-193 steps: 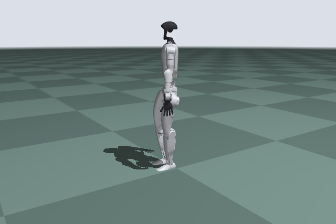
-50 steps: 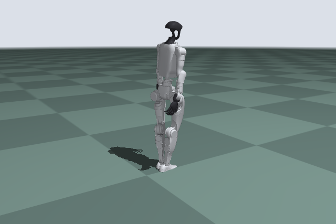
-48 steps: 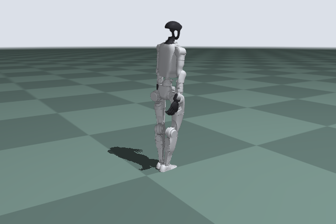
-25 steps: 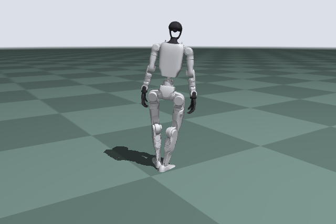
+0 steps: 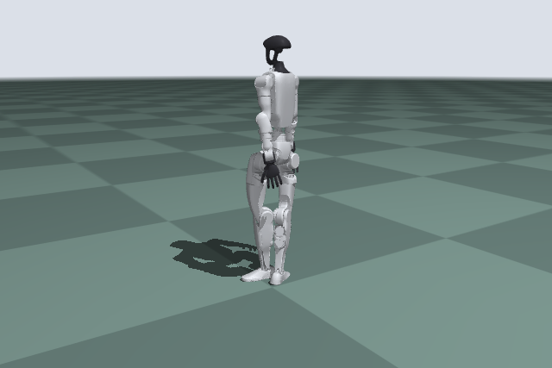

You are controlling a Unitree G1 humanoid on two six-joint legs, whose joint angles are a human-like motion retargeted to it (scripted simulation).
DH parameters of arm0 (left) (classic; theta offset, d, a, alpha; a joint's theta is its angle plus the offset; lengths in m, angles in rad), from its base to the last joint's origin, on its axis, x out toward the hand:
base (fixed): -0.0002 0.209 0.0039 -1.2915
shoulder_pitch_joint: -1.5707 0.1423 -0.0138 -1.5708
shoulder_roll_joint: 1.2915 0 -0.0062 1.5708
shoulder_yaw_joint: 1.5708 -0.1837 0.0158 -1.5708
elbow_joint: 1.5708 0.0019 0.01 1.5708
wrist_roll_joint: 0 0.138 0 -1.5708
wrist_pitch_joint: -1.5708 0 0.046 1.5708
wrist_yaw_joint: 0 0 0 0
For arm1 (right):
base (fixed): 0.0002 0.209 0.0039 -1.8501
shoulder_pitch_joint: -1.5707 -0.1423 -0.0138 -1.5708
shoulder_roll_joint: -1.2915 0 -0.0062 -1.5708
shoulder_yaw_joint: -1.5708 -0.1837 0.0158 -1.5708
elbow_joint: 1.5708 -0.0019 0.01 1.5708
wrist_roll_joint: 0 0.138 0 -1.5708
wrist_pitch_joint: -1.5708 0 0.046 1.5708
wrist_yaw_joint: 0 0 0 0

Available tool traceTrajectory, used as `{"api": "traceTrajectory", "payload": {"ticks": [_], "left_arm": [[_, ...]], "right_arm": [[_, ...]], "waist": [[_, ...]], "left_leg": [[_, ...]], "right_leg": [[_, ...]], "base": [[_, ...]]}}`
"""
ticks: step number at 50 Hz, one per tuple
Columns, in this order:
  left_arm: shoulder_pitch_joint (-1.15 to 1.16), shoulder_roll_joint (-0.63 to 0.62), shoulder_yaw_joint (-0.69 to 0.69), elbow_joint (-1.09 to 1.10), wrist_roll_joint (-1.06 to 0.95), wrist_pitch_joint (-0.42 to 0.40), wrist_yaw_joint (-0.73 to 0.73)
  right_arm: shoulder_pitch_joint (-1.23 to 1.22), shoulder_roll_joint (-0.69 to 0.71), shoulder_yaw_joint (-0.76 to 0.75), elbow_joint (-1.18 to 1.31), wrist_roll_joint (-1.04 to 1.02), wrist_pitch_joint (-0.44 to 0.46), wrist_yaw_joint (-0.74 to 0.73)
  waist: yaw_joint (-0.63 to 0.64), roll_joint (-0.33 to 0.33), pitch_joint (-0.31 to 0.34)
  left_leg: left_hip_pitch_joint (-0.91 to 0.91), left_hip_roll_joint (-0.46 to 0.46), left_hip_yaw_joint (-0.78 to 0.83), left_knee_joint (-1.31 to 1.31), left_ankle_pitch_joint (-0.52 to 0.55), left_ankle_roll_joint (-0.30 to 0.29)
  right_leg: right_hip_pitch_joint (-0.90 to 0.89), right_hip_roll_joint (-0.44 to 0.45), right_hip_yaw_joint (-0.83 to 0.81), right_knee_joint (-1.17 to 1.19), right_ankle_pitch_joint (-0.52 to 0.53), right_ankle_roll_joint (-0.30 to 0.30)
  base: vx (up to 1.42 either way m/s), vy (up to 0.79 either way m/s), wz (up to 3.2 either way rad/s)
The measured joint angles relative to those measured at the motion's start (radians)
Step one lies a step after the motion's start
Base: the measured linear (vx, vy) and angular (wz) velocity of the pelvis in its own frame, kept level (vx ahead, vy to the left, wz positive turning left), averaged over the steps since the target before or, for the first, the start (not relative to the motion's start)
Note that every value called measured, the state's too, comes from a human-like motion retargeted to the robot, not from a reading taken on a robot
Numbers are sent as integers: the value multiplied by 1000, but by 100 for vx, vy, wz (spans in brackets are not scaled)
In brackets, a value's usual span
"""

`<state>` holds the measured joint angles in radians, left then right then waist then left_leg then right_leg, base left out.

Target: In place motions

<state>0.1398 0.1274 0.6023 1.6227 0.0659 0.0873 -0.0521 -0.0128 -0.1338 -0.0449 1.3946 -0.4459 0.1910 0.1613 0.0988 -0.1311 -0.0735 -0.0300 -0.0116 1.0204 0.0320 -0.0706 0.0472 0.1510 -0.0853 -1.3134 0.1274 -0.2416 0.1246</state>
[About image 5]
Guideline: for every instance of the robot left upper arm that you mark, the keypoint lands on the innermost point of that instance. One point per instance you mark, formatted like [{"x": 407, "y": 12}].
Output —
[{"x": 263, "y": 85}]

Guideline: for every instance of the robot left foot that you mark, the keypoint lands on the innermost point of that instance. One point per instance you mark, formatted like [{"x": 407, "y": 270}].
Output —
[{"x": 258, "y": 275}]

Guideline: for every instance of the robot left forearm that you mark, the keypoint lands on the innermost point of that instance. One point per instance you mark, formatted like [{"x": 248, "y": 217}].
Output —
[{"x": 265, "y": 132}]

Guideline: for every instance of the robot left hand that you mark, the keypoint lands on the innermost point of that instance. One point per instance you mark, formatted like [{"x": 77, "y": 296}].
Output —
[{"x": 271, "y": 171}]

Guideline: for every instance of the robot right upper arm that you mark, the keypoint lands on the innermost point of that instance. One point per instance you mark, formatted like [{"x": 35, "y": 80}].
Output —
[{"x": 296, "y": 98}]

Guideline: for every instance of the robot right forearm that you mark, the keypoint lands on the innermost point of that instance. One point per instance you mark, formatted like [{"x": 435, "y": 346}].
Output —
[{"x": 290, "y": 131}]

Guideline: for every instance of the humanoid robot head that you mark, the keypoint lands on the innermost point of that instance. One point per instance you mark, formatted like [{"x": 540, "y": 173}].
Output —
[{"x": 276, "y": 43}]

